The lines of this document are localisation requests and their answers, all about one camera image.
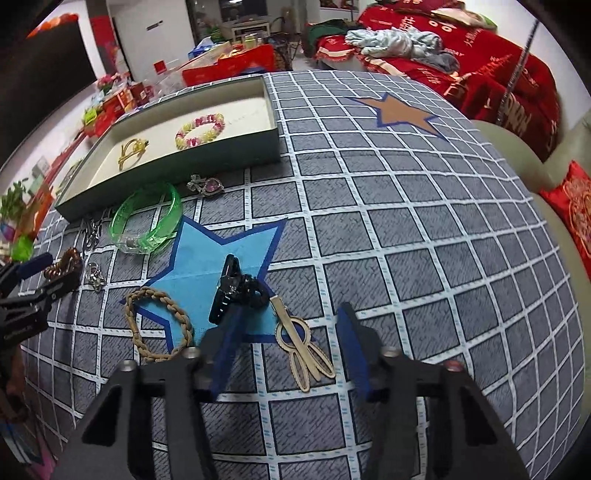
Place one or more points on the beige sofa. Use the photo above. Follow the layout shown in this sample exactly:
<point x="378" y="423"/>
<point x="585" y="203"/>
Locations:
<point x="508" y="147"/>

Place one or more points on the red embroidered cushion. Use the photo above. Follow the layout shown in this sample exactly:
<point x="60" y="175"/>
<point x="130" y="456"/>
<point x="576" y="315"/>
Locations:
<point x="570" y="207"/>

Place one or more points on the gold scissor-shaped hair clip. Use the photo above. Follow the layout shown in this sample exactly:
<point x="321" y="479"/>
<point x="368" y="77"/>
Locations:
<point x="282" y="314"/>

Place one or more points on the blue star patch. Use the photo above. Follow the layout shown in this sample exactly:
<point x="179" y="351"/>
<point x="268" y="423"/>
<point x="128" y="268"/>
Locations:
<point x="198" y="258"/>

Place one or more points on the red gift box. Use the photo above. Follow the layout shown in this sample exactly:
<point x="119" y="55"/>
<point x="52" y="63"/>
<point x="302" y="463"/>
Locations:
<point x="115" y="101"/>

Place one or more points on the grey-green shallow tray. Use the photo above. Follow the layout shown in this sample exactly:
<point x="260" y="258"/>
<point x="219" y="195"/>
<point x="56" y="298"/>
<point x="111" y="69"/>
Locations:
<point x="161" y="134"/>

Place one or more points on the red sofa cover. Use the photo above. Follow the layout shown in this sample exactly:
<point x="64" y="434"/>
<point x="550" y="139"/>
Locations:
<point x="498" y="78"/>

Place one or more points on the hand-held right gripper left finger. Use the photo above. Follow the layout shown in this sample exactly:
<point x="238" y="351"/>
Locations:
<point x="226" y="346"/>

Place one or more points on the thin metal rod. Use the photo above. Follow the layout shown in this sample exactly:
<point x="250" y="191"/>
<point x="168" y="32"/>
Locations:
<point x="517" y="74"/>

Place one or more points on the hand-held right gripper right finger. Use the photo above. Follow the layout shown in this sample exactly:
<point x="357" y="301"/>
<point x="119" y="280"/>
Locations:
<point x="355" y="350"/>

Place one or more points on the dark green garment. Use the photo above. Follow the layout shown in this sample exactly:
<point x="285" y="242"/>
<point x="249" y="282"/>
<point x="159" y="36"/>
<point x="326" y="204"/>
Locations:
<point x="328" y="32"/>

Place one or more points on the potted green plant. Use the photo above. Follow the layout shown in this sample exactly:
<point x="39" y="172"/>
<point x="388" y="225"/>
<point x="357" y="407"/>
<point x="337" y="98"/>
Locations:
<point x="14" y="198"/>

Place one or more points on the pink heart brooch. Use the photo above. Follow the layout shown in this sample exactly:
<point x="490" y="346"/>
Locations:
<point x="213" y="186"/>

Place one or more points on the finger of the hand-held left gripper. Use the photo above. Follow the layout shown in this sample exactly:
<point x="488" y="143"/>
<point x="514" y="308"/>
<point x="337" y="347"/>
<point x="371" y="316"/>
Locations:
<point x="37" y="263"/>
<point x="51" y="290"/>

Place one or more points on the bright green bag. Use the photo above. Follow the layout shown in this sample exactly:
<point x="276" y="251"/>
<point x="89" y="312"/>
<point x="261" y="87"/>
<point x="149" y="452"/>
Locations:
<point x="23" y="247"/>

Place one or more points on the black television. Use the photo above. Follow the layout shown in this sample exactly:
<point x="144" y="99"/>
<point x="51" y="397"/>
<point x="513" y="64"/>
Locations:
<point x="37" y="83"/>

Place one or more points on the orange star patch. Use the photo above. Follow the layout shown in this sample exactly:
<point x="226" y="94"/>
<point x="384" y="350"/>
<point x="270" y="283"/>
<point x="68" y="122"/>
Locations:
<point x="397" y="113"/>

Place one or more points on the row of red balloons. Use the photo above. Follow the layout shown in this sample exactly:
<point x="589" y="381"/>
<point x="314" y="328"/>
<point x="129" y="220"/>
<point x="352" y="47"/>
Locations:
<point x="55" y="23"/>

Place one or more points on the red gift bag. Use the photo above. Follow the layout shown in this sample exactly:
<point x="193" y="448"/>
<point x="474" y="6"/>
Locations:
<point x="221" y="67"/>

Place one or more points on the white side table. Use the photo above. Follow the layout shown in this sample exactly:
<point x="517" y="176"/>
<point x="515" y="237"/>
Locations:
<point x="249" y="30"/>

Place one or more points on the green translucent bangle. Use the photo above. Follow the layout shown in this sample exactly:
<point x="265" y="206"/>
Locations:
<point x="173" y="203"/>

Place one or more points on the silver charm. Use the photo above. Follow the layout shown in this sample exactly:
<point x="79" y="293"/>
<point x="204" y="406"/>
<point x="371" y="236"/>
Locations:
<point x="94" y="277"/>

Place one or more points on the black hair claw clip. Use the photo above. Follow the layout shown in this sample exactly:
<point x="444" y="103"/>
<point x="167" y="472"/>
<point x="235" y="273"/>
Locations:
<point x="226" y="286"/>

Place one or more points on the pile of pale clothes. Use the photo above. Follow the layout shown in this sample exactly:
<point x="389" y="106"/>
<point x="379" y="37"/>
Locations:
<point x="392" y="41"/>

